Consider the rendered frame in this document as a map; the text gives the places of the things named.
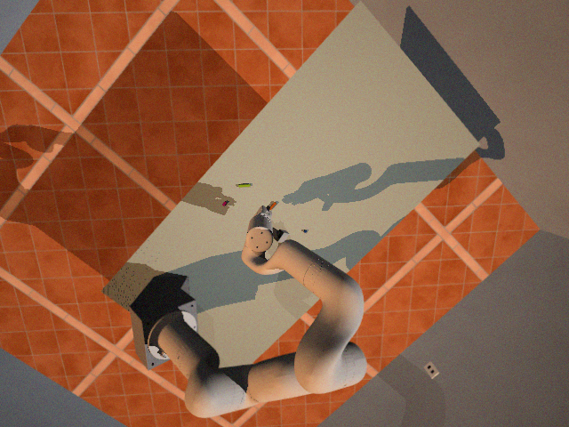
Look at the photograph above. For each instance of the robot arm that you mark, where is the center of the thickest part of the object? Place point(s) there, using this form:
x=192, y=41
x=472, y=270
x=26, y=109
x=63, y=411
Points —
x=318, y=365

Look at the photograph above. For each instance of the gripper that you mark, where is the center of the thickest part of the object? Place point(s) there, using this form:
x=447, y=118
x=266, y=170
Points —
x=264, y=210

